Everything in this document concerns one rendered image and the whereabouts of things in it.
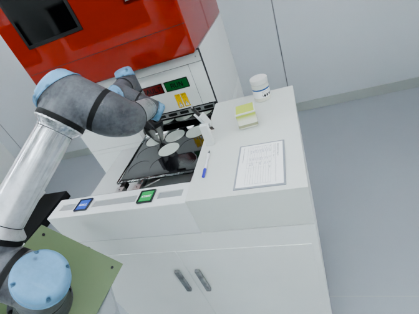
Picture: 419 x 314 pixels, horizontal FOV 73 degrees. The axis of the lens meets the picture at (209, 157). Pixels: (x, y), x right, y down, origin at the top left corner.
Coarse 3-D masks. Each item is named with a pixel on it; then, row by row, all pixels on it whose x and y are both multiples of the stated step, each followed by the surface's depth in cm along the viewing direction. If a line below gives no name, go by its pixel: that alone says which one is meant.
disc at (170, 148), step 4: (168, 144) 129; (172, 144) 128; (176, 144) 127; (164, 148) 127; (168, 148) 126; (172, 148) 125; (176, 148) 123; (160, 152) 126; (164, 152) 124; (168, 152) 123; (172, 152) 122
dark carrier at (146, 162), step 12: (168, 132) 139; (144, 144) 137; (180, 144) 125; (192, 144) 122; (144, 156) 127; (156, 156) 124; (168, 156) 120; (180, 156) 117; (192, 156) 114; (132, 168) 123; (144, 168) 119; (156, 168) 116; (168, 168) 113; (180, 168) 110; (192, 168) 107
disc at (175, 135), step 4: (172, 132) 138; (176, 132) 136; (180, 132) 135; (184, 132) 133; (168, 136) 135; (172, 136) 134; (176, 136) 132; (180, 136) 131; (168, 140) 132; (172, 140) 131
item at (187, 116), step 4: (212, 108) 134; (200, 112) 135; (204, 112) 134; (208, 112) 134; (212, 112) 134; (180, 116) 139; (184, 116) 138; (188, 116) 137; (192, 116) 137; (164, 120) 141; (168, 120) 141; (172, 120) 140; (176, 120) 140; (180, 120) 139; (184, 120) 139; (164, 124) 142; (168, 124) 142; (140, 132) 148; (144, 132) 149; (144, 136) 149
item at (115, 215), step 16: (128, 192) 98; (160, 192) 92; (176, 192) 90; (64, 208) 104; (96, 208) 96; (112, 208) 93; (128, 208) 90; (144, 208) 88; (160, 208) 87; (176, 208) 86; (64, 224) 102; (80, 224) 100; (96, 224) 98; (112, 224) 97; (128, 224) 95; (144, 224) 94; (160, 224) 92; (176, 224) 91; (192, 224) 89; (80, 240) 107
